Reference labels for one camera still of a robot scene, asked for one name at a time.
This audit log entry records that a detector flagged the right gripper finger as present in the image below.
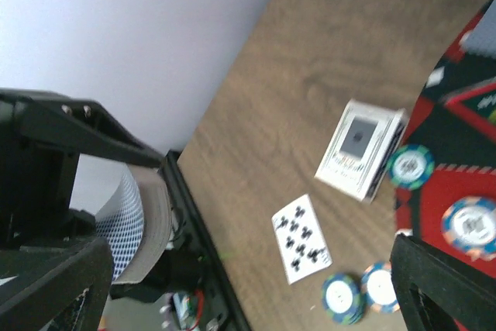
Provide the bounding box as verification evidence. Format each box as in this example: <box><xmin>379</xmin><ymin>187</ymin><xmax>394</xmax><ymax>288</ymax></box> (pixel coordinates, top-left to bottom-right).
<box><xmin>391</xmin><ymin>235</ymin><xmax>495</xmax><ymax>330</ymax></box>

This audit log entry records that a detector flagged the blue backed card deck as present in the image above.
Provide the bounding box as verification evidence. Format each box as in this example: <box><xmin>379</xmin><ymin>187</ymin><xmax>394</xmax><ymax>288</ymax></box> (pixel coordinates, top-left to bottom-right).
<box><xmin>95</xmin><ymin>164</ymin><xmax>173</xmax><ymax>284</ymax></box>

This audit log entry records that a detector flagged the green poker chip stack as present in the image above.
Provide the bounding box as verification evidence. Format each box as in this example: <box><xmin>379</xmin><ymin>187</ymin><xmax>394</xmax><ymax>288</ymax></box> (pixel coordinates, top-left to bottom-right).
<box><xmin>321</xmin><ymin>273</ymin><xmax>366</xmax><ymax>325</ymax></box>

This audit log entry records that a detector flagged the triangular all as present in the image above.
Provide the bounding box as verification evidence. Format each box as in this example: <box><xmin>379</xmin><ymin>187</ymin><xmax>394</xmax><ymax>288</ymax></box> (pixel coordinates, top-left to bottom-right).
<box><xmin>441</xmin><ymin>77</ymin><xmax>495</xmax><ymax>140</ymax></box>

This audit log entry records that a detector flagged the purple chip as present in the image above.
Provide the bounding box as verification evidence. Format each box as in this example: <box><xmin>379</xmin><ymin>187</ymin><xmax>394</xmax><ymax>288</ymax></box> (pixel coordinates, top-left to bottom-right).
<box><xmin>441</xmin><ymin>196</ymin><xmax>495</xmax><ymax>261</ymax></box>
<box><xmin>361</xmin><ymin>261</ymin><xmax>400</xmax><ymax>314</ymax></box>

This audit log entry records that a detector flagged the round red black poker mat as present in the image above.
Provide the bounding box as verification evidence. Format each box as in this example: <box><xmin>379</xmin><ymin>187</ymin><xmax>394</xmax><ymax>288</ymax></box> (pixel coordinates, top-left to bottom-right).
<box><xmin>395</xmin><ymin>0</ymin><xmax>495</xmax><ymax>279</ymax></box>

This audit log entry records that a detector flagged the face up clubs card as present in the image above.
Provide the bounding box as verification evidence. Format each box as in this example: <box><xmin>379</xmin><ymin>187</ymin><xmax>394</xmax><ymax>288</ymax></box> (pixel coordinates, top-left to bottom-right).
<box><xmin>271</xmin><ymin>194</ymin><xmax>332</xmax><ymax>284</ymax></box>

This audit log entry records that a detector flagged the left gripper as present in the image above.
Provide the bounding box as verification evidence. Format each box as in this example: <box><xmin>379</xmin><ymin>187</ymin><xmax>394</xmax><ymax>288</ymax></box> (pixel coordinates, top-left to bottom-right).
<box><xmin>1</xmin><ymin>88</ymin><xmax>164</xmax><ymax>330</ymax></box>

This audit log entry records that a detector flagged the dealt blue backed card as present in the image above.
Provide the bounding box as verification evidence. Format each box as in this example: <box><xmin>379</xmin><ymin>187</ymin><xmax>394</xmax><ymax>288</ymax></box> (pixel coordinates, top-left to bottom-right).
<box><xmin>463</xmin><ymin>12</ymin><xmax>495</xmax><ymax>59</ymax></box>

